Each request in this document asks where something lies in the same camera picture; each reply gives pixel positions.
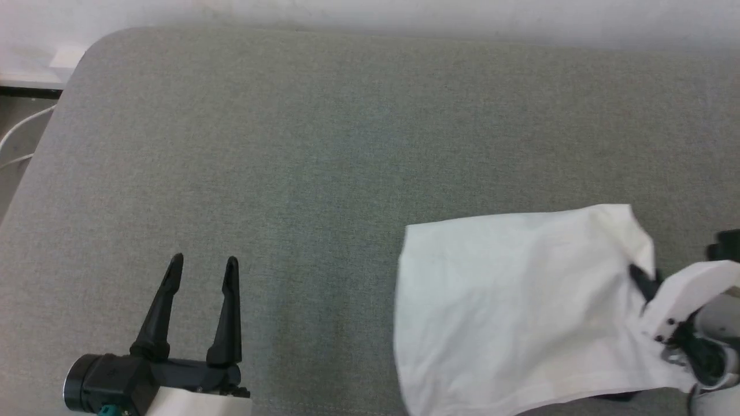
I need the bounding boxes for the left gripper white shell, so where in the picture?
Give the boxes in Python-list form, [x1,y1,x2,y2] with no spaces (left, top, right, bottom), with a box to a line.
[130,253,252,416]

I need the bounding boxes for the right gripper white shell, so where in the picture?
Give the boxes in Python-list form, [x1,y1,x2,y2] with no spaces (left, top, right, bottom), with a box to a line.
[629,260,740,344]

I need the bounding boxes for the black and white raglan shirt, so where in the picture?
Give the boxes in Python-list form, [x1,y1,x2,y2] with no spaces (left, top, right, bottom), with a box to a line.
[393,203,703,416]

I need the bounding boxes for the thin white cable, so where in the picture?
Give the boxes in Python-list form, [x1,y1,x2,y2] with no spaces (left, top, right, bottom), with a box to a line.
[0,106,57,171]

